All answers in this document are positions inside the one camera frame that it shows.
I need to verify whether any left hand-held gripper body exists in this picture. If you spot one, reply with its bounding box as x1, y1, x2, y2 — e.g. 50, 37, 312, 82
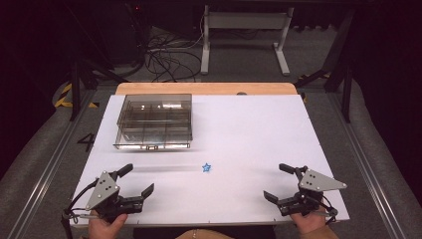
85, 170, 145, 224

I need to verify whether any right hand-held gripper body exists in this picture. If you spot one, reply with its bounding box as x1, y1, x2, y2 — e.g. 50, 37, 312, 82
277, 165, 348, 217

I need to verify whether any clear plastic drawer organiser box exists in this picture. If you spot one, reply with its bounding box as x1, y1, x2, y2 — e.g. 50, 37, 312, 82
112, 93, 194, 151

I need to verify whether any person's left hand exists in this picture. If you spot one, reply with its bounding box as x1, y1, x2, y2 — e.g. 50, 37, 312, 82
88, 211, 129, 239

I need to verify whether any person's right hand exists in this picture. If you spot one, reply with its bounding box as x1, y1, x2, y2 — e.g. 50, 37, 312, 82
290, 206, 328, 235

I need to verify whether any person's leg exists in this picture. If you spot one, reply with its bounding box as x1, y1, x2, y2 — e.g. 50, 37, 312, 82
174, 228, 235, 239

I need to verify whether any black metal stand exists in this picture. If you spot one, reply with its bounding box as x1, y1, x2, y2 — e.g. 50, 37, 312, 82
294, 8, 357, 124
68, 49, 131, 122

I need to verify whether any yellow black hazard tape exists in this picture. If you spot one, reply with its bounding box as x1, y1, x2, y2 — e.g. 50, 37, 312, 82
54, 82, 101, 110

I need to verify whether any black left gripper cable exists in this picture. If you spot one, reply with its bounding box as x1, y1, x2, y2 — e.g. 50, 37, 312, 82
60, 180, 101, 239

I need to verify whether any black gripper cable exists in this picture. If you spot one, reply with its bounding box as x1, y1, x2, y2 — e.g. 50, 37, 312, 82
60, 180, 101, 239
317, 194, 339, 224

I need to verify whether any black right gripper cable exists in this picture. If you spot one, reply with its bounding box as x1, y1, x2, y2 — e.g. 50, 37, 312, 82
317, 194, 339, 224

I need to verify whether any aluminium floor rail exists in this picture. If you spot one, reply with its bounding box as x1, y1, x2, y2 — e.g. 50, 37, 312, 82
326, 90, 407, 239
6, 89, 98, 239

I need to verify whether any tangle of black floor cables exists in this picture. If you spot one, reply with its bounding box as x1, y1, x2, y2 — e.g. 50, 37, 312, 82
144, 31, 204, 84

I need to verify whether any white metal desk frame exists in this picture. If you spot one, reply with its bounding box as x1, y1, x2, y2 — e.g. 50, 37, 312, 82
199, 4, 296, 77

